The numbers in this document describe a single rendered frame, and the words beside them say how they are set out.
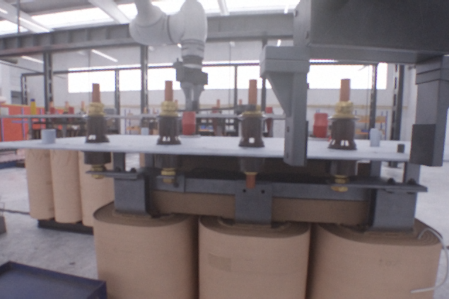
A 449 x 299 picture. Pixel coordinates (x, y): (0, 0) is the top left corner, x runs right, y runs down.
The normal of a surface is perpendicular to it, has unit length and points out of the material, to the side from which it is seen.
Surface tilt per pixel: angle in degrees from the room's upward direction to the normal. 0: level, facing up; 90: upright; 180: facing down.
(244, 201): 90
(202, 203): 90
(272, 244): 90
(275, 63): 90
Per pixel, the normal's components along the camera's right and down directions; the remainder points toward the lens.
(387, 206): -0.15, 0.10
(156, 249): 0.19, 0.10
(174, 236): 0.63, 0.08
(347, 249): -0.64, 0.07
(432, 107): -1.00, -0.01
